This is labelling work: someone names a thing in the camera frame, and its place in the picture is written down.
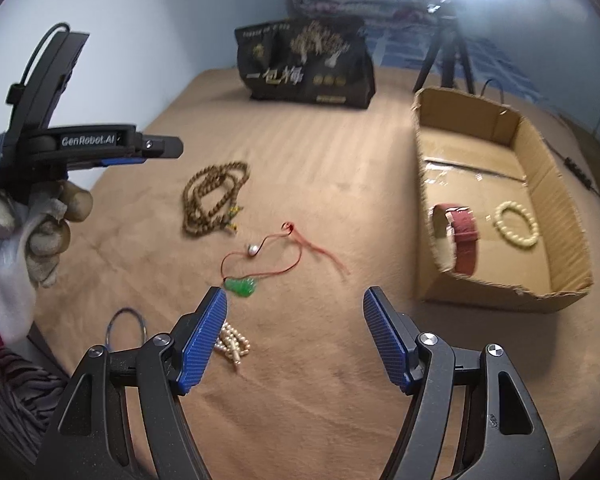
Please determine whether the brown wooden bead necklace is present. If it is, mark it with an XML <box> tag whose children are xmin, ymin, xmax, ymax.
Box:
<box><xmin>180</xmin><ymin>160</ymin><xmax>252</xmax><ymax>238</ymax></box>

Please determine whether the red strap wristwatch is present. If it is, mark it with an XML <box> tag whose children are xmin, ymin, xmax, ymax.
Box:
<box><xmin>430</xmin><ymin>204</ymin><xmax>479</xmax><ymax>275</ymax></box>

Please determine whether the yellow jade bead bracelet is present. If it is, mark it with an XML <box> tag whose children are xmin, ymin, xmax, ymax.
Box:
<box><xmin>493</xmin><ymin>199</ymin><xmax>541</xmax><ymax>248</ymax></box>

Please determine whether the gloved left hand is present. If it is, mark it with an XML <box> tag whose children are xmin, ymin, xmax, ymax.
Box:
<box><xmin>0</xmin><ymin>181</ymin><xmax>94</xmax><ymax>344</ymax></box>

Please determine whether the brown bed blanket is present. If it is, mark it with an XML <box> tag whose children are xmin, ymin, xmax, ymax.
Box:
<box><xmin>36</xmin><ymin>68</ymin><xmax>600</xmax><ymax>479</ymax></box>

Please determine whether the black snack bag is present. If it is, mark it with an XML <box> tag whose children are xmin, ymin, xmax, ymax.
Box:
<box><xmin>235</xmin><ymin>16</ymin><xmax>376</xmax><ymax>110</ymax></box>

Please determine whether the cardboard box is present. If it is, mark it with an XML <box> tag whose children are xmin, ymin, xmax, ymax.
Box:
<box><xmin>413</xmin><ymin>88</ymin><xmax>593</xmax><ymax>313</ymax></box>

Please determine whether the black tripod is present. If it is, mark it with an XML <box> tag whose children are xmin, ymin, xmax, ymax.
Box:
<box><xmin>413</xmin><ymin>0</ymin><xmax>476</xmax><ymax>94</ymax></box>

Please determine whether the blue patterned bed sheet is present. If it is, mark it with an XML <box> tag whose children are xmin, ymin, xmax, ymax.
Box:
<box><xmin>364</xmin><ymin>24</ymin><xmax>546</xmax><ymax>101</ymax></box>

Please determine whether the blue bangle ring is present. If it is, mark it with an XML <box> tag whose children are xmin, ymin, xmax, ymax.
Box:
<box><xmin>104</xmin><ymin>306</ymin><xmax>150</xmax><ymax>351</ymax></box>

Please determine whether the red cord jade pendant necklace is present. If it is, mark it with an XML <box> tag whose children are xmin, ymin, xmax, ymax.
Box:
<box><xmin>220</xmin><ymin>220</ymin><xmax>351</xmax><ymax>302</ymax></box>

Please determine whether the white pearl necklace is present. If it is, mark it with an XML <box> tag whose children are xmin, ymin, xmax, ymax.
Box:
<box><xmin>213</xmin><ymin>320</ymin><xmax>252</xmax><ymax>372</ymax></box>

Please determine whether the black power cable with switch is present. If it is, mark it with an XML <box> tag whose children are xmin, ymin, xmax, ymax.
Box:
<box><xmin>479</xmin><ymin>78</ymin><xmax>600</xmax><ymax>196</ymax></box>

